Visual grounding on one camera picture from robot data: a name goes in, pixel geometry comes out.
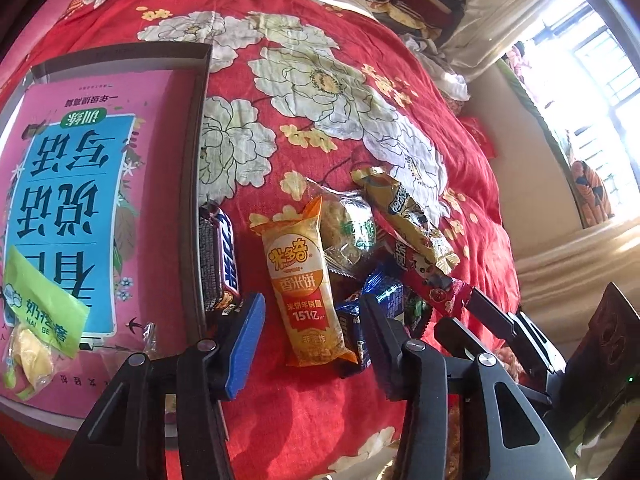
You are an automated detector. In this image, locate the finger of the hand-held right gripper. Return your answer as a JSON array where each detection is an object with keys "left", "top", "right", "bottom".
[
  {"left": 465, "top": 287, "right": 566, "bottom": 376},
  {"left": 434, "top": 316, "right": 551, "bottom": 408}
]

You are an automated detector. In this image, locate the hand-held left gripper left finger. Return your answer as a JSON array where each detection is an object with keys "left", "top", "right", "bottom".
[{"left": 52, "top": 292, "right": 268, "bottom": 480}]

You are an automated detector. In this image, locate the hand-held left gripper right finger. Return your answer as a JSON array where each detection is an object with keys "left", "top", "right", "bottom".
[{"left": 360, "top": 294, "right": 576, "bottom": 480}]

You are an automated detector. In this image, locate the dark blue snack packet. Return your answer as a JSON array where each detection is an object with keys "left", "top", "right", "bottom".
[{"left": 334, "top": 297, "right": 373, "bottom": 378}]

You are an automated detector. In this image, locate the red cartoon snack packet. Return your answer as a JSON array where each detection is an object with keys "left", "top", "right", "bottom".
[{"left": 380, "top": 237, "right": 473, "bottom": 341}]

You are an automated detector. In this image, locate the orange rice cracker packet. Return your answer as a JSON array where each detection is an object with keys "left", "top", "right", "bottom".
[{"left": 249, "top": 195, "right": 358, "bottom": 368}]

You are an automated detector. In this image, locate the chocolate bar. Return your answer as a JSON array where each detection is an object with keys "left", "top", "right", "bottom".
[{"left": 197, "top": 200, "right": 246, "bottom": 316}]

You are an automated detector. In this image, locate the long yellow snack packet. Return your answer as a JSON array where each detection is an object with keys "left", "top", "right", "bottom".
[{"left": 350, "top": 165, "right": 461, "bottom": 273}]

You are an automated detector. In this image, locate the small dark green snack packet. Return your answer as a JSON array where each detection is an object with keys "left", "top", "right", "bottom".
[{"left": 402, "top": 292, "right": 433, "bottom": 338}]

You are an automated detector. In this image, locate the clear packet with brown pastry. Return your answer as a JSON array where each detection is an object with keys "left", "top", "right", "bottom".
[{"left": 305, "top": 182, "right": 381, "bottom": 281}]

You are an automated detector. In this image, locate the orange patterned cloth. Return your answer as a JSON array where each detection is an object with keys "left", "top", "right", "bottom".
[{"left": 570, "top": 160, "right": 616, "bottom": 231}]

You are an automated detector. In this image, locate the lime green pastry packet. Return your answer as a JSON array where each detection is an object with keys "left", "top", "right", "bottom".
[{"left": 0, "top": 245, "right": 91, "bottom": 403}]

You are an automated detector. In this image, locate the red floral blanket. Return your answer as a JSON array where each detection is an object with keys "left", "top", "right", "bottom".
[{"left": 0, "top": 0, "right": 521, "bottom": 480}]

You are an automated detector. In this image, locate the pink book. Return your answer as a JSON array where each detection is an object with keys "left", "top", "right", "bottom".
[{"left": 0, "top": 67, "right": 198, "bottom": 421}]

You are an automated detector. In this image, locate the white crumpled cloth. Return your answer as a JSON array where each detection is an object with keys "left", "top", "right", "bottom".
[{"left": 400, "top": 35, "right": 471, "bottom": 101}]

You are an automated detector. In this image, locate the window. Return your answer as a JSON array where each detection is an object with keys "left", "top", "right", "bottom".
[{"left": 520, "top": 0, "right": 640, "bottom": 221}]

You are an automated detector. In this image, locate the white curtain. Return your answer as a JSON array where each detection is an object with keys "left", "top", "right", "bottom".
[{"left": 440, "top": 0, "right": 591, "bottom": 81}]

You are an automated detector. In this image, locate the pink quilt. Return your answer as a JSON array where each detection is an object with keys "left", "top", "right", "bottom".
[{"left": 10, "top": 0, "right": 166, "bottom": 76}]

